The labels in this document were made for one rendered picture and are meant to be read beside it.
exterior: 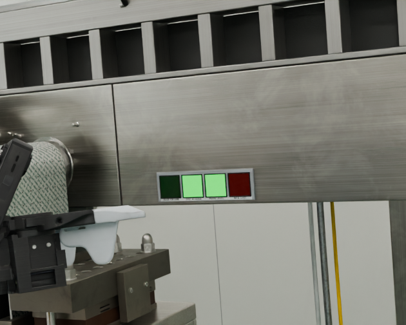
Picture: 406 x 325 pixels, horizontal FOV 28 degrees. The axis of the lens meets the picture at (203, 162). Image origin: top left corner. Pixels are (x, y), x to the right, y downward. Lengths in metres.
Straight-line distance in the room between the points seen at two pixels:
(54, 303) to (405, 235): 0.79
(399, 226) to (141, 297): 0.60
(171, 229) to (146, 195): 2.70
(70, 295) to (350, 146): 0.65
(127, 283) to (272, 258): 2.66
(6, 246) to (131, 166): 1.10
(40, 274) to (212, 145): 1.02
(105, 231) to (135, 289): 0.95
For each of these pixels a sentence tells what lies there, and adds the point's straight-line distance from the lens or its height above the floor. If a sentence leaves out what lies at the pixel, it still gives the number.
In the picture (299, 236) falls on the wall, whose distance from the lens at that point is 4.32.
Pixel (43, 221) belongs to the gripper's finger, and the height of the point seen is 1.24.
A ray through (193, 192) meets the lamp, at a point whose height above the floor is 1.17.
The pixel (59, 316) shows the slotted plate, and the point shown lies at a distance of 1.76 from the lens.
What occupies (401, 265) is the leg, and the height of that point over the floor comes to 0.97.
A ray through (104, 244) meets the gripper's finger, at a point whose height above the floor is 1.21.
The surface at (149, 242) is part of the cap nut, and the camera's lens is 1.95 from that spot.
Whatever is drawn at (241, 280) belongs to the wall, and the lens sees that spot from 4.50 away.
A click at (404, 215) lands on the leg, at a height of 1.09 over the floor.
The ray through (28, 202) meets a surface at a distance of 1.86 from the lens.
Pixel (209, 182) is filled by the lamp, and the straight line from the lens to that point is 1.86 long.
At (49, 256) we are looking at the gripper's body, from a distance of 0.89.
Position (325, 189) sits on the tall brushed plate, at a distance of 1.76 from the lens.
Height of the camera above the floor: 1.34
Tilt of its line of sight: 3 degrees down
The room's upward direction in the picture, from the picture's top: 4 degrees counter-clockwise
